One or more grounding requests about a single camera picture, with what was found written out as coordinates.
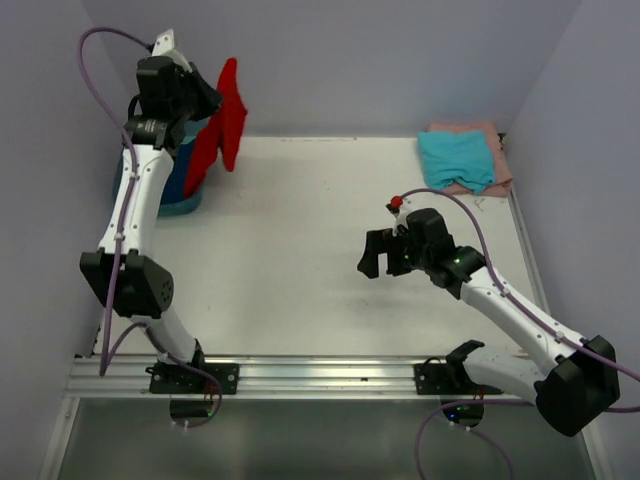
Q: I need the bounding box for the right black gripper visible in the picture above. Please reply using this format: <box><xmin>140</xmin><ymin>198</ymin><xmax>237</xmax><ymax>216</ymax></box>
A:
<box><xmin>357</xmin><ymin>227</ymin><xmax>431</xmax><ymax>278</ymax></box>

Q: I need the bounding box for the red t shirt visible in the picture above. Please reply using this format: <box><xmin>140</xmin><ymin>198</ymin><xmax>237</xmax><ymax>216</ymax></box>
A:
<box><xmin>191</xmin><ymin>57</ymin><xmax>248</xmax><ymax>183</ymax></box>

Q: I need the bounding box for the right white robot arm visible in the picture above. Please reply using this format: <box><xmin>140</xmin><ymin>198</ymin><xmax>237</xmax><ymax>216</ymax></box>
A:
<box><xmin>357</xmin><ymin>208</ymin><xmax>620</xmax><ymax>437</ymax></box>

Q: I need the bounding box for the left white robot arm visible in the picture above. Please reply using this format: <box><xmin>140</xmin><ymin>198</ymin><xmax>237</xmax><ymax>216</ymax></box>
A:
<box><xmin>80</xmin><ymin>53</ymin><xmax>222</xmax><ymax>393</ymax></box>

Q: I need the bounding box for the dark blue t shirt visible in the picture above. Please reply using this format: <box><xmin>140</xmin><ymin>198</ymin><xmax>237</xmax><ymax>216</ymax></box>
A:
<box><xmin>160</xmin><ymin>136</ymin><xmax>202</xmax><ymax>215</ymax></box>

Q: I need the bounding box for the teal plastic bin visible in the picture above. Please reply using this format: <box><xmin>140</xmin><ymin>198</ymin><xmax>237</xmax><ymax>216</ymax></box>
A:
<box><xmin>111</xmin><ymin>115</ymin><xmax>204</xmax><ymax>227</ymax></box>

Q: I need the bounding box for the folded turquoise t shirt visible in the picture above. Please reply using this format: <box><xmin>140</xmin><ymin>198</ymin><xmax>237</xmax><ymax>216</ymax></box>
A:
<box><xmin>416</xmin><ymin>130</ymin><xmax>496</xmax><ymax>194</ymax></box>

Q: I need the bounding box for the folded pink t shirt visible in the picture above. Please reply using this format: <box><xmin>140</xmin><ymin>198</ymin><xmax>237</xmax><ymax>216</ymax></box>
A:
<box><xmin>425</xmin><ymin>122</ymin><xmax>513</xmax><ymax>197</ymax></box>

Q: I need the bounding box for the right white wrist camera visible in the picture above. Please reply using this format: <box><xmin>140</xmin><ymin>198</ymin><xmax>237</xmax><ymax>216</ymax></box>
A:
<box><xmin>386</xmin><ymin>196</ymin><xmax>414</xmax><ymax>236</ymax></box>

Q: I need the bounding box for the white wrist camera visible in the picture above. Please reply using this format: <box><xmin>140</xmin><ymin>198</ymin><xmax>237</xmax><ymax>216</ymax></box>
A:
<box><xmin>151</xmin><ymin>29</ymin><xmax>193</xmax><ymax>73</ymax></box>
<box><xmin>386</xmin><ymin>196</ymin><xmax>414</xmax><ymax>236</ymax></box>

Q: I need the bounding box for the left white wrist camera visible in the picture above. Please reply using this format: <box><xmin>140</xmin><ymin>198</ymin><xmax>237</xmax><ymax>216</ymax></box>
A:
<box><xmin>151</xmin><ymin>29</ymin><xmax>193</xmax><ymax>73</ymax></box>

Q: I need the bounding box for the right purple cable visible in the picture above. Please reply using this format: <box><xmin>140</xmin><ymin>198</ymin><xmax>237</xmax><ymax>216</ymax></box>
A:
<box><xmin>399</xmin><ymin>187</ymin><xmax>640</xmax><ymax>480</ymax></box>

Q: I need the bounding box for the purple cable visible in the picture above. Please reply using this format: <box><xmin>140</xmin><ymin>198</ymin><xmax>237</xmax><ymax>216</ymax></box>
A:
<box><xmin>399</xmin><ymin>187</ymin><xmax>640</xmax><ymax>480</ymax></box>
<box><xmin>75</xmin><ymin>27</ymin><xmax>223</xmax><ymax>430</ymax></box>

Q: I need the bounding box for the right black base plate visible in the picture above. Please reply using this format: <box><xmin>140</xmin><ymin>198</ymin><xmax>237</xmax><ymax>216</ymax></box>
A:
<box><xmin>412</xmin><ymin>357</ymin><xmax>503</xmax><ymax>396</ymax></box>

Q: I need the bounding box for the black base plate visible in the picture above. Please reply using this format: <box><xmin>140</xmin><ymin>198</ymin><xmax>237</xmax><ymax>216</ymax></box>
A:
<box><xmin>412</xmin><ymin>357</ymin><xmax>503</xmax><ymax>396</ymax></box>
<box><xmin>145</xmin><ymin>362</ymin><xmax>240</xmax><ymax>395</ymax></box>

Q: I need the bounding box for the aluminium mounting rail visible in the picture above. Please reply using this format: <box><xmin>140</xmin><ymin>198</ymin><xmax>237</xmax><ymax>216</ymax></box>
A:
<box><xmin>63</xmin><ymin>355</ymin><xmax>456</xmax><ymax>400</ymax></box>

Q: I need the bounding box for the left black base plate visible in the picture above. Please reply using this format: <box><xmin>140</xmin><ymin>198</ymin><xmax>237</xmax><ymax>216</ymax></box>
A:
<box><xmin>145</xmin><ymin>362</ymin><xmax>240</xmax><ymax>395</ymax></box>

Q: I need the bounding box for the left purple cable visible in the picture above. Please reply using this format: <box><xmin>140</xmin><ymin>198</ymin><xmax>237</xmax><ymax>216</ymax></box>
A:
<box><xmin>75</xmin><ymin>27</ymin><xmax>223</xmax><ymax>430</ymax></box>

